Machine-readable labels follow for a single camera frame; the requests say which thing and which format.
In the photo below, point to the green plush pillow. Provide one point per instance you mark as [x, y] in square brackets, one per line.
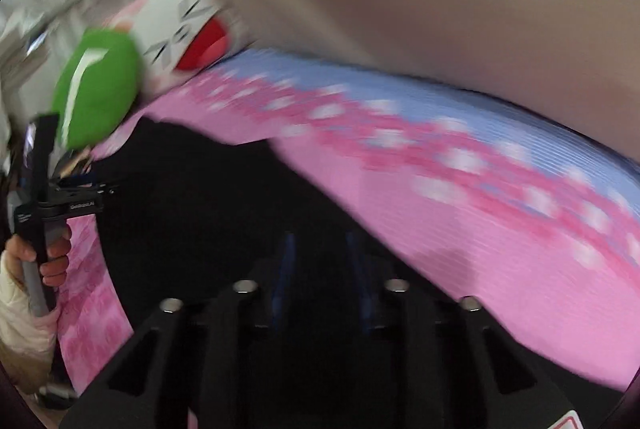
[95, 89]

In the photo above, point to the black pants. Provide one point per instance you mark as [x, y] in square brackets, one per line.
[200, 209]

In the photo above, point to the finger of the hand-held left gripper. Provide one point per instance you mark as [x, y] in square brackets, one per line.
[90, 186]
[85, 207]

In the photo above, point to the pink printed blanket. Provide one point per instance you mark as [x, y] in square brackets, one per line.
[400, 209]

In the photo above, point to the white cat face pillow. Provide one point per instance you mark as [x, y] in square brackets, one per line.
[175, 24]

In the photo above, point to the person's left hand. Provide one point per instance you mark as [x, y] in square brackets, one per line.
[56, 259]

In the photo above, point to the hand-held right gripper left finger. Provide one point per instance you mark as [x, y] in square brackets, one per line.
[288, 269]

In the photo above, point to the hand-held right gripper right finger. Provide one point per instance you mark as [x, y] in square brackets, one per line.
[359, 269]

